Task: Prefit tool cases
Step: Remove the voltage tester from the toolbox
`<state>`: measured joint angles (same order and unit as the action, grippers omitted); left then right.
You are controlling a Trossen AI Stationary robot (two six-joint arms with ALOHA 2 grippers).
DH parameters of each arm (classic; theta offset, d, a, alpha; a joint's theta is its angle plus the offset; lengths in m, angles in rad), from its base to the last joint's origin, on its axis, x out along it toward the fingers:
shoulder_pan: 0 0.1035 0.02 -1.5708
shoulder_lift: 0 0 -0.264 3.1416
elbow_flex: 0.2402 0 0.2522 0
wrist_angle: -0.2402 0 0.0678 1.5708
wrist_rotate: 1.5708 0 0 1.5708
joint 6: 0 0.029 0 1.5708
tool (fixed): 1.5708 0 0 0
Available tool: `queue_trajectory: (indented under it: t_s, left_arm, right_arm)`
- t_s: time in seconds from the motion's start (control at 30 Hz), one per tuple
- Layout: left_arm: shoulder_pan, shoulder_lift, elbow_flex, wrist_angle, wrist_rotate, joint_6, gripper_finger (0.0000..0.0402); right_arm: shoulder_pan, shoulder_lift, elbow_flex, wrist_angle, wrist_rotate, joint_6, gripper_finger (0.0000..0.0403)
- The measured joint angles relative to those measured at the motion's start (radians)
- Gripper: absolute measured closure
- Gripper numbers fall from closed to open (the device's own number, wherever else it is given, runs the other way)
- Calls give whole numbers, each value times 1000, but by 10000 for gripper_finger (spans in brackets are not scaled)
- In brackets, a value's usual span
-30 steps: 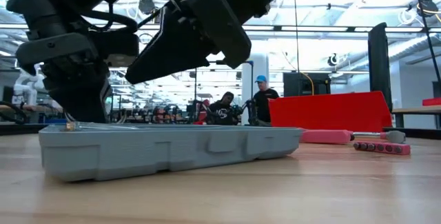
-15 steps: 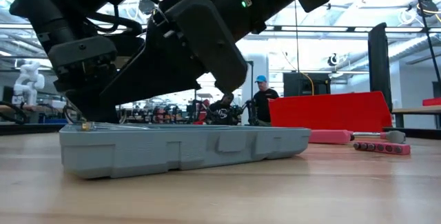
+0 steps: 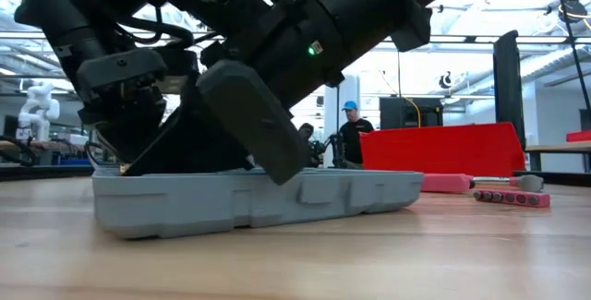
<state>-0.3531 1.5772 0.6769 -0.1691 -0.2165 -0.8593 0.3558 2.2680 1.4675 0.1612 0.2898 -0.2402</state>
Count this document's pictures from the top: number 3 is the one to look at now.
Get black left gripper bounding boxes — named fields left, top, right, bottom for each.
left=76, top=48, right=200, bottom=165

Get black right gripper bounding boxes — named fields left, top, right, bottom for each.
left=124, top=58, right=313, bottom=186

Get grey plastic tool case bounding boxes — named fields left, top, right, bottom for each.
left=91, top=166, right=425, bottom=240

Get pink-handled hammer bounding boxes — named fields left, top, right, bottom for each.
left=420, top=173, right=546, bottom=195

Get pink socket bit holder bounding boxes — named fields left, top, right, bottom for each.
left=473, top=188, right=552, bottom=210

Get clear safety glasses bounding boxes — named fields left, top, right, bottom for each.
left=84, top=140, right=112, bottom=171

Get background workbench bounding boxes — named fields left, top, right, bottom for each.
left=0, top=140, right=93, bottom=182

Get person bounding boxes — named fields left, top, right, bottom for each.
left=339, top=100, right=376, bottom=170
left=297, top=123, right=325, bottom=168

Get white building column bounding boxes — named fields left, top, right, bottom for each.
left=322, top=73, right=362, bottom=168

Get black cabinet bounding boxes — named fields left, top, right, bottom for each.
left=379, top=96, right=445, bottom=130

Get red plastic bin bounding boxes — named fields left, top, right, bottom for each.
left=359, top=122, right=526, bottom=179

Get black pillar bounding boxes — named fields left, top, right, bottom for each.
left=492, top=30, right=528, bottom=151

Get wooden background table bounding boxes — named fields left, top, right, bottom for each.
left=525, top=140, right=591, bottom=173

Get thin black diagonal pole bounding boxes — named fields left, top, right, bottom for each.
left=551, top=0, right=591, bottom=112

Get ceiling cable reel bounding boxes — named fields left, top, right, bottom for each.
left=438, top=71, right=457, bottom=90
left=556, top=0, right=590, bottom=25

